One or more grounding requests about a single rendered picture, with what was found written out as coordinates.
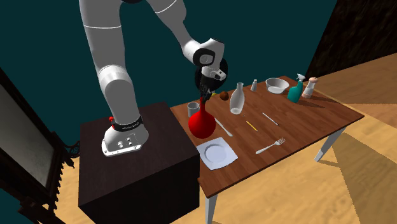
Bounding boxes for white pen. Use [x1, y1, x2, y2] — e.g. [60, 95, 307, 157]
[261, 111, 279, 127]

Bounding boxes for red round vase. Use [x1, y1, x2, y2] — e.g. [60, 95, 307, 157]
[188, 96, 217, 139]

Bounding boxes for dark ornate framed mirror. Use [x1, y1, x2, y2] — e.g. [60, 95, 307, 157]
[0, 67, 81, 224]

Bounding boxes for white knife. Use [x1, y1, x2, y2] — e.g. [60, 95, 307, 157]
[214, 117, 233, 138]

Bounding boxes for white fork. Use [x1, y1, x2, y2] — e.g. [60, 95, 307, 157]
[255, 137, 286, 155]

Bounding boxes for clear glass carafe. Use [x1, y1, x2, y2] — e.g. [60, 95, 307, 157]
[229, 81, 246, 116]

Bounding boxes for white grinder with tan top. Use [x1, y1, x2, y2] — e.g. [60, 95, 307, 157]
[301, 76, 319, 100]

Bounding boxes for dark wooden robot stand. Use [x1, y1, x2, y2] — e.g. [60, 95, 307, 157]
[78, 101, 201, 224]

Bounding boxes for brown wooden table white legs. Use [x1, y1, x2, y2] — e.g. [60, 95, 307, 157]
[169, 75, 365, 224]

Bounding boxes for grey cup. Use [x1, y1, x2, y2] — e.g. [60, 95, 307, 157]
[187, 101, 200, 118]

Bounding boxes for teal spray bottle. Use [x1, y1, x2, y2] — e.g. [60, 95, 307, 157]
[286, 73, 307, 104]

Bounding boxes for white bowl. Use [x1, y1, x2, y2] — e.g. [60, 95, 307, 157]
[265, 77, 290, 95]

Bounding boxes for white square plate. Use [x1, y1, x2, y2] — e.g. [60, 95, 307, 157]
[195, 136, 239, 171]

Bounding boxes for black round object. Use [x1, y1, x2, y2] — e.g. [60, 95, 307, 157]
[194, 58, 229, 92]

